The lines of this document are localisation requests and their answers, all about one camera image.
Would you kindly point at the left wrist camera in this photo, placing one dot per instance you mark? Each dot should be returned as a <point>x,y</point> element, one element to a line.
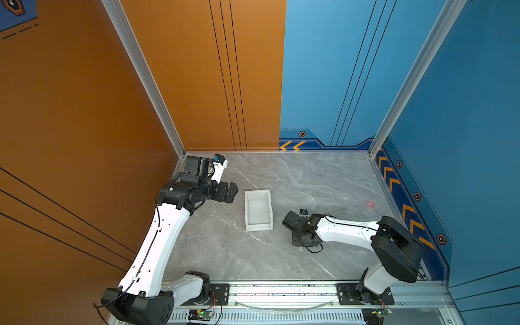
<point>196,168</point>

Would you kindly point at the right green circuit board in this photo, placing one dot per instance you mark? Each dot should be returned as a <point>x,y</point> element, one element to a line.
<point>382,312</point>

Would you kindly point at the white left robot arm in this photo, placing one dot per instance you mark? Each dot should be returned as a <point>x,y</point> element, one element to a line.
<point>140,297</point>

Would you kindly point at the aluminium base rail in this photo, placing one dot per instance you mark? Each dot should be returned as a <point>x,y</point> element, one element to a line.
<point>317,302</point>

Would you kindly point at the aluminium corner post right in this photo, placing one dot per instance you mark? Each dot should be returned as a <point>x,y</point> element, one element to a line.
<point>442,26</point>

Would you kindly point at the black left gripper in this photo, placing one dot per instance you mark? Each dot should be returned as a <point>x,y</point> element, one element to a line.
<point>221,196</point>

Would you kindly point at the left green circuit board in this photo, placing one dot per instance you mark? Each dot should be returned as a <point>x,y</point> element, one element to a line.
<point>200,316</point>

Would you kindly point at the aluminium corner post left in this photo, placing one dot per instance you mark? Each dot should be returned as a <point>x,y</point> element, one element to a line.
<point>130,42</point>

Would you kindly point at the white plastic bin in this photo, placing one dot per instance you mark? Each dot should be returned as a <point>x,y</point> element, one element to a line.
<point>258,211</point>

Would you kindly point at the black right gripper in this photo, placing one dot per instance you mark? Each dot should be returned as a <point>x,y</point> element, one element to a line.
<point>295,243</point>

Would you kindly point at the aluminium corner post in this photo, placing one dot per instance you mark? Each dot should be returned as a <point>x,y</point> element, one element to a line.
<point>130,42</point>
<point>442,26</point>

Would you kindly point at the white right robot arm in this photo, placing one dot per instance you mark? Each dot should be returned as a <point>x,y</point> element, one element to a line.
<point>398,252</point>

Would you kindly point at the green circuit board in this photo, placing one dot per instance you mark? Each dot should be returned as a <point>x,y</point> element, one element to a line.
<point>200,316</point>
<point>382,312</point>

